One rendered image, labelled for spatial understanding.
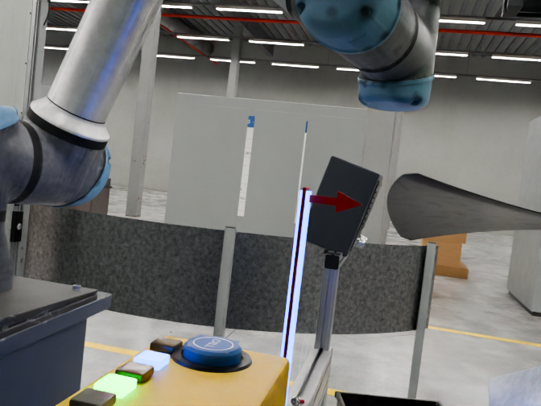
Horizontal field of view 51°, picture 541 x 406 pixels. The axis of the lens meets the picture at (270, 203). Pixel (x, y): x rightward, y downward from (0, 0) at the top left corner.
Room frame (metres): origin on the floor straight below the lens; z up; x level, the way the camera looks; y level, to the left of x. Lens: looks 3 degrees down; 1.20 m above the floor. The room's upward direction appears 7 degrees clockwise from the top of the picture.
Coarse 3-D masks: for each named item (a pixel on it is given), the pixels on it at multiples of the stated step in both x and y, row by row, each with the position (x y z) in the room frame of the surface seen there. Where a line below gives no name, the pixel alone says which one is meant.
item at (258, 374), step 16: (160, 352) 0.38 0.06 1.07; (176, 352) 0.38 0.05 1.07; (256, 352) 0.41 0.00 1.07; (176, 368) 0.36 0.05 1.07; (192, 368) 0.36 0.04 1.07; (208, 368) 0.36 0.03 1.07; (224, 368) 0.36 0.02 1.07; (240, 368) 0.37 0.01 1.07; (256, 368) 0.37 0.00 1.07; (272, 368) 0.38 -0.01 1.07; (288, 368) 0.40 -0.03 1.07; (144, 384) 0.33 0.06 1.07; (160, 384) 0.33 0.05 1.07; (176, 384) 0.33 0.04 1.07; (192, 384) 0.33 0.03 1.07; (208, 384) 0.34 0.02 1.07; (224, 384) 0.34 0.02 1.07; (240, 384) 0.34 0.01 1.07; (256, 384) 0.35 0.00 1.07; (272, 384) 0.35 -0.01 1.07; (64, 400) 0.29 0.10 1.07; (128, 400) 0.30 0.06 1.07; (144, 400) 0.30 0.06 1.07; (160, 400) 0.31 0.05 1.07; (176, 400) 0.31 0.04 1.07; (192, 400) 0.31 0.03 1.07; (208, 400) 0.31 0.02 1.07; (224, 400) 0.32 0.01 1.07; (240, 400) 0.32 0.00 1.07; (256, 400) 0.32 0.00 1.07; (272, 400) 0.35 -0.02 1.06
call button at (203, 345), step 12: (204, 336) 0.40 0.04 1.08; (192, 348) 0.37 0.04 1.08; (204, 348) 0.37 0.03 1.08; (216, 348) 0.37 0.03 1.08; (228, 348) 0.38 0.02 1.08; (240, 348) 0.38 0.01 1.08; (192, 360) 0.37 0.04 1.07; (204, 360) 0.36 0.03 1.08; (216, 360) 0.37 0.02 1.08; (228, 360) 0.37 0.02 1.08; (240, 360) 0.38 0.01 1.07
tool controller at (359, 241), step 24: (336, 168) 1.19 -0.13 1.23; (360, 168) 1.18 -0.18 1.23; (336, 192) 1.19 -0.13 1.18; (360, 192) 1.18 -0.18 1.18; (312, 216) 1.20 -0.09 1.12; (336, 216) 1.19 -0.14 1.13; (360, 216) 1.18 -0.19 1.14; (312, 240) 1.20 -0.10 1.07; (336, 240) 1.19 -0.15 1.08; (360, 240) 1.21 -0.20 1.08
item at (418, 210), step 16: (400, 176) 0.53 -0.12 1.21; (416, 176) 0.51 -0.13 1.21; (400, 192) 0.57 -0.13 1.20; (416, 192) 0.55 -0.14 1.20; (432, 192) 0.54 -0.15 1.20; (448, 192) 0.52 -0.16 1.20; (464, 192) 0.51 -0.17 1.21; (400, 208) 0.62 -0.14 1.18; (416, 208) 0.61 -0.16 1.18; (432, 208) 0.60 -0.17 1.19; (448, 208) 0.59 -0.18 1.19; (464, 208) 0.57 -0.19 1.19; (480, 208) 0.55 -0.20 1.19; (496, 208) 0.53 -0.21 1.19; (512, 208) 0.51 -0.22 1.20; (400, 224) 0.67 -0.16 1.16; (416, 224) 0.67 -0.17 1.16; (432, 224) 0.66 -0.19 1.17; (448, 224) 0.65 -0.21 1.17; (464, 224) 0.65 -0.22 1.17; (480, 224) 0.64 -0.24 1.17; (496, 224) 0.63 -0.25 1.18; (512, 224) 0.62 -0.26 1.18; (528, 224) 0.60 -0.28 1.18
